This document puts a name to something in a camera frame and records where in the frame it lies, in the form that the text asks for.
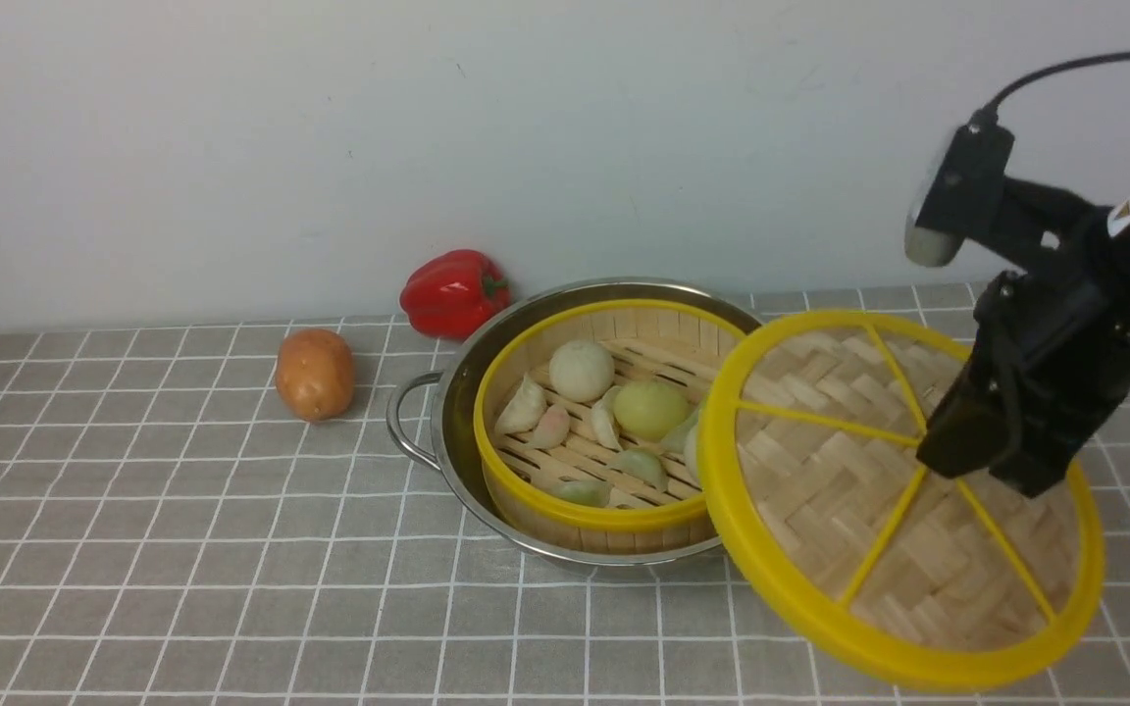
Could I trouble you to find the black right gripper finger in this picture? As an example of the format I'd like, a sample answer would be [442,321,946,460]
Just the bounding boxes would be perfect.
[988,402,1102,499]
[916,368,1017,479]

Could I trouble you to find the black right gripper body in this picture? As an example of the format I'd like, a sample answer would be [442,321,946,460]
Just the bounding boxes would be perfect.
[961,176,1130,437]

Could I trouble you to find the woven bamboo steamer lid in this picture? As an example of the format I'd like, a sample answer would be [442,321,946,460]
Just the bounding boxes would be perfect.
[696,310,1104,692]

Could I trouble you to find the yellow-rimmed bamboo steamer basket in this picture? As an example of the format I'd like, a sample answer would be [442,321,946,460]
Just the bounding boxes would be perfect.
[472,298,741,554]

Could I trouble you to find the stainless steel pot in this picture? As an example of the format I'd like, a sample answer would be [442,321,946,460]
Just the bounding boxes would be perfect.
[386,277,762,581]

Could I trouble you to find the white round bun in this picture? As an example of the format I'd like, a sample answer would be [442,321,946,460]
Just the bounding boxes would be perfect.
[548,339,616,403]
[683,424,699,485]

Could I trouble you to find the pale green dumpling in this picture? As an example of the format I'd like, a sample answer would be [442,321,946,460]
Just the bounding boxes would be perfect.
[659,408,699,455]

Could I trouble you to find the yellow-green round bun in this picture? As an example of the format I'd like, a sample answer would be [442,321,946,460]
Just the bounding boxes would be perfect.
[612,380,693,442]

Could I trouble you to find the white dumpling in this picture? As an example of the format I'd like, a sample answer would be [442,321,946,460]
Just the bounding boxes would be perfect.
[591,385,623,452]
[494,374,547,434]

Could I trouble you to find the pink dumpling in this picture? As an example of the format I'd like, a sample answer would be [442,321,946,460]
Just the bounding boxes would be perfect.
[528,406,571,450]

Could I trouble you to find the red bell pepper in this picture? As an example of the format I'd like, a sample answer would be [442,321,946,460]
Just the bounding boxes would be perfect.
[399,249,512,341]

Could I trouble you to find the brown potato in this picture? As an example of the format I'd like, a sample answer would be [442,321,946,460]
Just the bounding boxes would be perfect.
[275,328,357,422]

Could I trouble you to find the grey checked tablecloth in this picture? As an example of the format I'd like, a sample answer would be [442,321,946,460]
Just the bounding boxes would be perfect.
[0,314,1130,705]

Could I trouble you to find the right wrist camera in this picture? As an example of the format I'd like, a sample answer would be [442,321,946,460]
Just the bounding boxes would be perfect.
[904,107,1014,268]

